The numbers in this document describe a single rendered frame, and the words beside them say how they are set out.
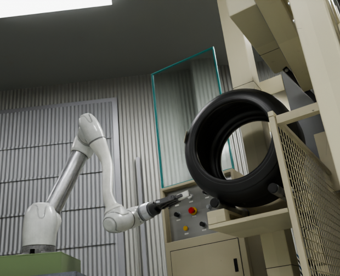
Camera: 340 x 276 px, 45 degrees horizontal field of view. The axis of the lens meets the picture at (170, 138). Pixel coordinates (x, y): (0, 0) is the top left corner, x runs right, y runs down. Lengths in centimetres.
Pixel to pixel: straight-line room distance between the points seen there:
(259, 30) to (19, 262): 151
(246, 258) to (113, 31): 340
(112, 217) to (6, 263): 51
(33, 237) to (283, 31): 149
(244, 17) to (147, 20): 311
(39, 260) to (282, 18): 149
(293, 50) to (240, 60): 58
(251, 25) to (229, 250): 129
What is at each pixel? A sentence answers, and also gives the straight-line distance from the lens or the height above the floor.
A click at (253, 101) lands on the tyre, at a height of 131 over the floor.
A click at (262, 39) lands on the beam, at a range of 212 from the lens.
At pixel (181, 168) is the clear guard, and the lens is 284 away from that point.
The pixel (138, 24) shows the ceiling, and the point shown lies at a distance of 504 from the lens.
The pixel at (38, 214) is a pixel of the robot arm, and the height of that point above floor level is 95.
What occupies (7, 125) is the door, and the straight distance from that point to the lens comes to 597.
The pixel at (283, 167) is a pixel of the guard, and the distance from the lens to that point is 129.
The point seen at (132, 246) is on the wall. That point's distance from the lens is 504.
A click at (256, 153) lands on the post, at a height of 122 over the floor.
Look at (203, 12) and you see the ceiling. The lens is 500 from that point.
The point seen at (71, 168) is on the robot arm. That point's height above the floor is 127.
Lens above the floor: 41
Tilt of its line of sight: 24 degrees up
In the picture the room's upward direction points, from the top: 6 degrees counter-clockwise
